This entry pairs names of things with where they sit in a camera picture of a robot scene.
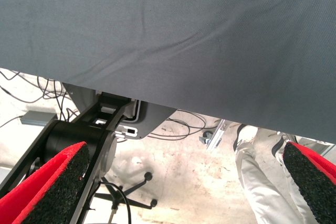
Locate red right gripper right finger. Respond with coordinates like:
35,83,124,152
282,141,336,224

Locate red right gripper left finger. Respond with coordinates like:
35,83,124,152
0,141,90,224

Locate person leg white trousers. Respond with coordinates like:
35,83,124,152
233,124,320,224

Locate grey power adapter box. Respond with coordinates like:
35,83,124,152
20,110,57,126

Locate black office chair base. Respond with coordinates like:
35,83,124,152
93,171,159,210

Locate aluminium profile bar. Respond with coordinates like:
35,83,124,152
206,119,228,150

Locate black caster wheel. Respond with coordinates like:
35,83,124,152
198,130,212,145

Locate dark grey table cloth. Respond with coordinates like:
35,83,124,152
0,0,336,146

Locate black robot frame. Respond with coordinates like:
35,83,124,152
0,91,132,224

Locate black looped cable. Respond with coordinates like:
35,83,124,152
101,181,132,224

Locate thin black floor cable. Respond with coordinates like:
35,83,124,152
0,68,79,128
146,110,218,141

